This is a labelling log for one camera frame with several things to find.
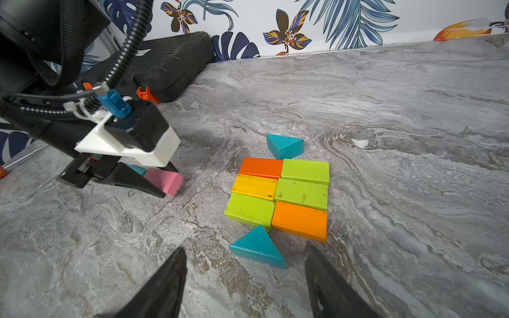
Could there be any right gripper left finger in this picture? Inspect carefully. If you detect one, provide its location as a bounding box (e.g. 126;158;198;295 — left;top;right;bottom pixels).
94;246;188;317

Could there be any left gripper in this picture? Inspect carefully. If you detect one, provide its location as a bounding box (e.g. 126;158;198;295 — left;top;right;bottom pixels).
57;153;167;198

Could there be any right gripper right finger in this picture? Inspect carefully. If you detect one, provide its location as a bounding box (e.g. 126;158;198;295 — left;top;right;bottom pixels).
305;243;380;317

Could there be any pink block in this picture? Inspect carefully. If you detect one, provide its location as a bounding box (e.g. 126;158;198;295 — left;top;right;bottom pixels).
144;168;184;197

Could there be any orange block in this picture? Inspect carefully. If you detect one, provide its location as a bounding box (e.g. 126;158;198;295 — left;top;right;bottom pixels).
239;157;283;180
271;201;328;242

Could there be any small teal block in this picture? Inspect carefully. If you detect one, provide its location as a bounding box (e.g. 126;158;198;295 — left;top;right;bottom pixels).
229;225;286;268

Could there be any lime green block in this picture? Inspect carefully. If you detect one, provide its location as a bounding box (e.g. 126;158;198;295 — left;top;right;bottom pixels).
224;193;276;231
274;178;328;211

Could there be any yellow block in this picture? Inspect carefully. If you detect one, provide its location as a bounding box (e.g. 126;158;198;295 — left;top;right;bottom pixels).
232;174;278;201

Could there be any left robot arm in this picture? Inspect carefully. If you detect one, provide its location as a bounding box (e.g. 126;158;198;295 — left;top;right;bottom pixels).
1;1;178;198

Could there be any black tool case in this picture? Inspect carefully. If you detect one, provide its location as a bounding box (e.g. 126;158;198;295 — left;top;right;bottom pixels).
79;30;216;104

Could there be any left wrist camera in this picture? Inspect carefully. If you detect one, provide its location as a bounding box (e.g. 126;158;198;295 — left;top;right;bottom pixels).
74;87;180;172

